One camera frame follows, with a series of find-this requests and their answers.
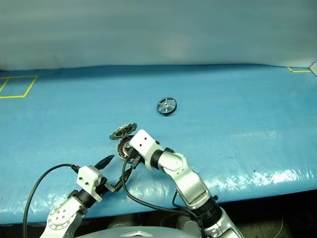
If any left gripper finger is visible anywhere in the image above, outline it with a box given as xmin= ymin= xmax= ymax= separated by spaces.
xmin=114 ymin=167 xmax=132 ymax=193
xmin=94 ymin=155 xmax=115 ymax=172

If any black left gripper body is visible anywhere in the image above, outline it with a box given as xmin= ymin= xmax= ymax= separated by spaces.
xmin=95 ymin=170 xmax=117 ymax=198

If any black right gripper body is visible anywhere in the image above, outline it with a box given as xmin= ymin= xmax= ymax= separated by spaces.
xmin=126 ymin=145 xmax=150 ymax=171

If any grey motor housing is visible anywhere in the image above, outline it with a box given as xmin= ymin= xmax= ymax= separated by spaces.
xmin=116 ymin=137 xmax=133 ymax=160

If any silver round motor lid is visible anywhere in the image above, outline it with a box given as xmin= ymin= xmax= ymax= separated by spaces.
xmin=109 ymin=123 xmax=136 ymax=141

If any black spoked rotor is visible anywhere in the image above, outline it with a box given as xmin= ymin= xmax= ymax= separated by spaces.
xmin=156 ymin=97 xmax=179 ymax=116

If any silver robot torso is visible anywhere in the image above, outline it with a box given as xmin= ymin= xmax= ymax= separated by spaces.
xmin=81 ymin=225 xmax=199 ymax=238

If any blue table cover sheet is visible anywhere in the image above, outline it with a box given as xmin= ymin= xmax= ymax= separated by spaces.
xmin=0 ymin=63 xmax=317 ymax=226

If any large yellow tape rectangle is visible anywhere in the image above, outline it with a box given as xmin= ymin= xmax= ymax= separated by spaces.
xmin=0 ymin=75 xmax=38 ymax=99

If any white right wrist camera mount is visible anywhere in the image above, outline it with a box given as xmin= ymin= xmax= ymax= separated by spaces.
xmin=129 ymin=129 xmax=164 ymax=170

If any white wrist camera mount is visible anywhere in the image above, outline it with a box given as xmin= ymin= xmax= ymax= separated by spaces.
xmin=76 ymin=165 xmax=104 ymax=202
xmin=129 ymin=129 xmax=164 ymax=170

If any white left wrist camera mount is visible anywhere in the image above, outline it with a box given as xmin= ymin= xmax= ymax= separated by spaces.
xmin=76 ymin=165 xmax=104 ymax=202

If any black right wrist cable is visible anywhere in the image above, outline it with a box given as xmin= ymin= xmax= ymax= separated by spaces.
xmin=121 ymin=160 xmax=206 ymax=238

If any short black right arm cable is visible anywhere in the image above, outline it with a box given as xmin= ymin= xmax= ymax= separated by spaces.
xmin=172 ymin=187 xmax=199 ymax=215

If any thin white wire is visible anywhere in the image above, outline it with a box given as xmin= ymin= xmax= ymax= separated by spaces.
xmin=277 ymin=214 xmax=286 ymax=238

